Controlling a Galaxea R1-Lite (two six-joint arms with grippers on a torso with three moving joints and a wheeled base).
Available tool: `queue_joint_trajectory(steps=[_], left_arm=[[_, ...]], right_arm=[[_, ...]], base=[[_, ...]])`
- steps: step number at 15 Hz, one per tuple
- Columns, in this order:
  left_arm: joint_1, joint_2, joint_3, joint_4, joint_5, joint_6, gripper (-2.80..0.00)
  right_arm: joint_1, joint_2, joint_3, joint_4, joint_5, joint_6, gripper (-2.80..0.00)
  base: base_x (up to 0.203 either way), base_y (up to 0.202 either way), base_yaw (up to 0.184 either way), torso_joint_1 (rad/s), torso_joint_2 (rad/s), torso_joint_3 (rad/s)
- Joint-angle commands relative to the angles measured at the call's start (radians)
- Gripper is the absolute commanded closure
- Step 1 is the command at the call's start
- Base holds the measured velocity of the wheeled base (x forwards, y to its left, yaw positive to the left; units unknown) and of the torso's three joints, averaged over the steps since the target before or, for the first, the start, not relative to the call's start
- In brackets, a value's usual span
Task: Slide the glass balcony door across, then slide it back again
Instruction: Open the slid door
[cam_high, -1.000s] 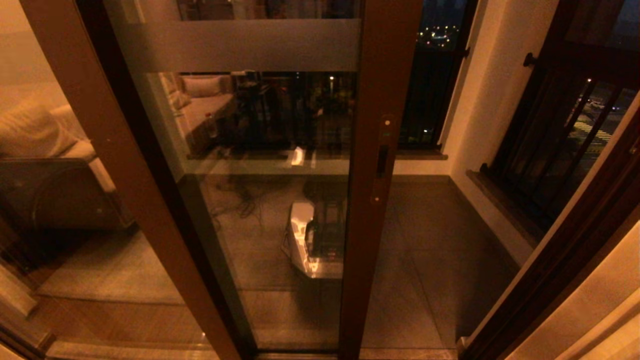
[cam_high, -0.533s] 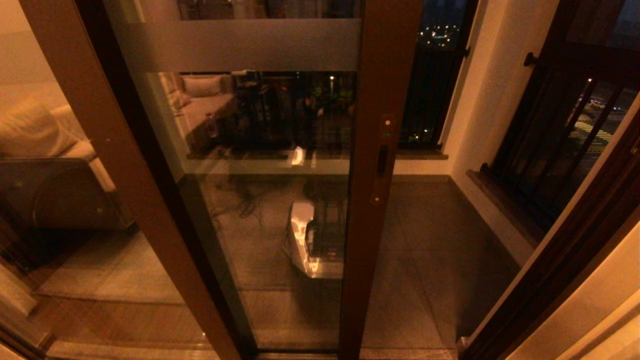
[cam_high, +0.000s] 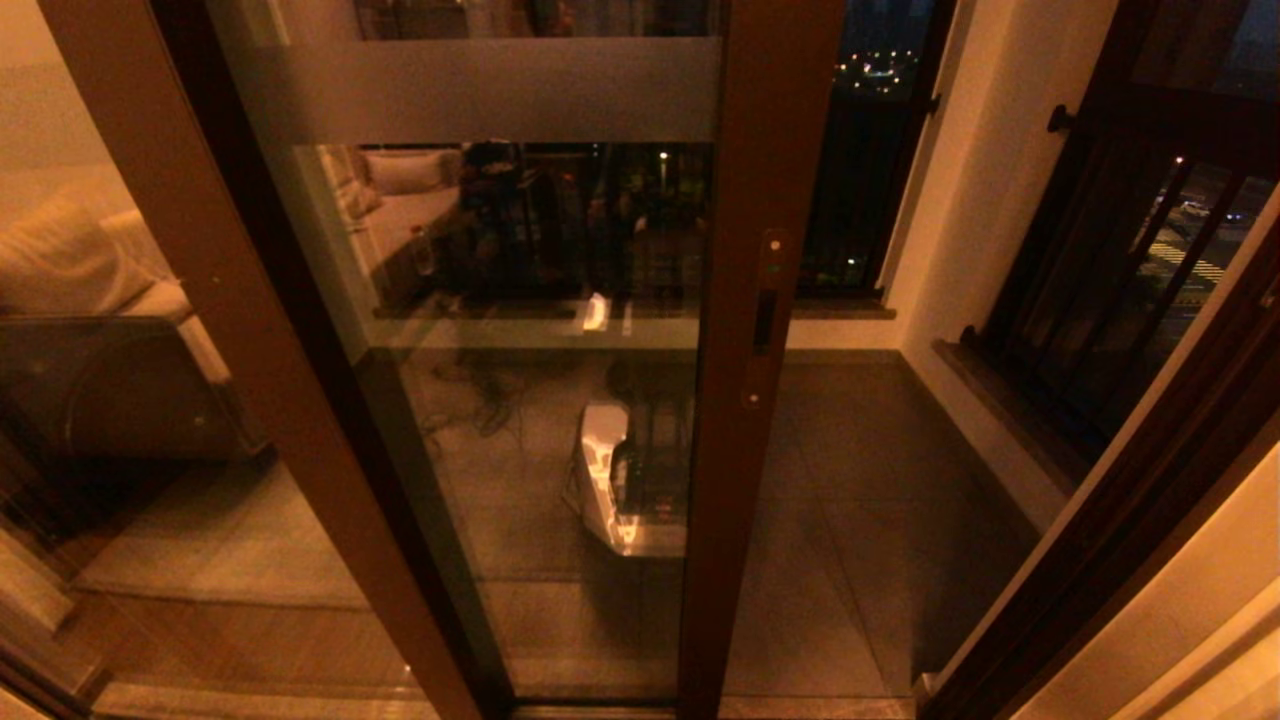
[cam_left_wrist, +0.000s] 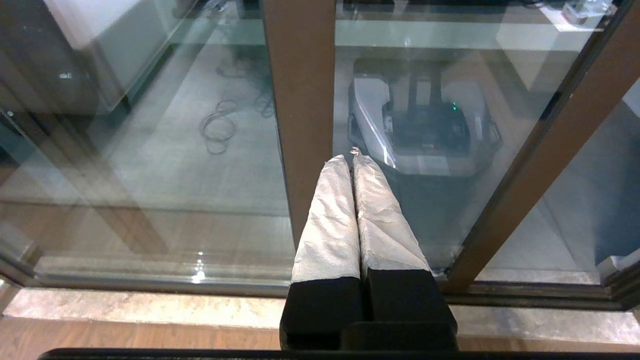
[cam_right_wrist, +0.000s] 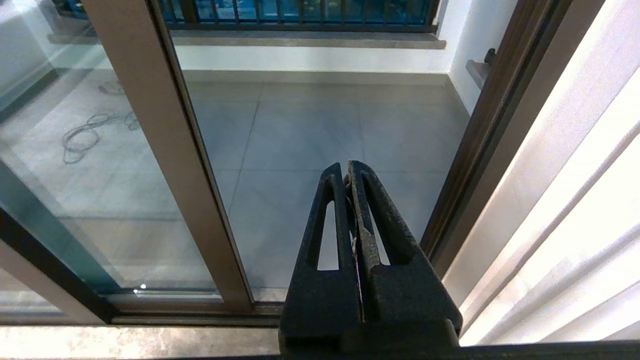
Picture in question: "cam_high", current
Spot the dark brown door jamb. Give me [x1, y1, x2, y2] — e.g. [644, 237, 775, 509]
[915, 210, 1280, 720]

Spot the brown-framed fixed glass panel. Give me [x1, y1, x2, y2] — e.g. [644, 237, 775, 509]
[0, 0, 513, 720]

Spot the short stone window sill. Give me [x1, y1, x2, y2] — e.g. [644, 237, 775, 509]
[788, 297, 898, 322]

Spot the brown-framed sliding glass door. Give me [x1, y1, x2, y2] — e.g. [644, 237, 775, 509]
[150, 0, 851, 720]

